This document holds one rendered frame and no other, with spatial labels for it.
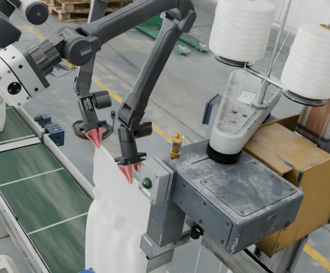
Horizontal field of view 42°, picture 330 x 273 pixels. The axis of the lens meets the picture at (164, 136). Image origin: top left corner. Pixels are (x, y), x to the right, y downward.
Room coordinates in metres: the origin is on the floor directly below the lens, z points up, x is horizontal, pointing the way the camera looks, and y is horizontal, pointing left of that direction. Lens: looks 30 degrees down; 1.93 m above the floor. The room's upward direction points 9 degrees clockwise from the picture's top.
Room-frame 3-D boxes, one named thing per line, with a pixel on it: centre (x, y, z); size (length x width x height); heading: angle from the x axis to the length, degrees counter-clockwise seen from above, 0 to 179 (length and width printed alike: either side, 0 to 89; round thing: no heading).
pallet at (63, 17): (6.76, 1.56, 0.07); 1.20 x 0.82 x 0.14; 130
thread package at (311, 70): (1.04, -0.34, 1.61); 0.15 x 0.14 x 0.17; 42
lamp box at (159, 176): (0.87, 0.00, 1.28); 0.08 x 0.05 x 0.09; 42
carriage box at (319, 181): (1.14, -0.41, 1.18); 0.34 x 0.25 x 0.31; 132
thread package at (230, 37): (1.23, -0.17, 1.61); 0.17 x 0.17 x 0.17
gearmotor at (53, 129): (2.54, 0.83, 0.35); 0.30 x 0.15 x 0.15; 42
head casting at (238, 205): (0.89, -0.18, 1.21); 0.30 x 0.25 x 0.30; 42
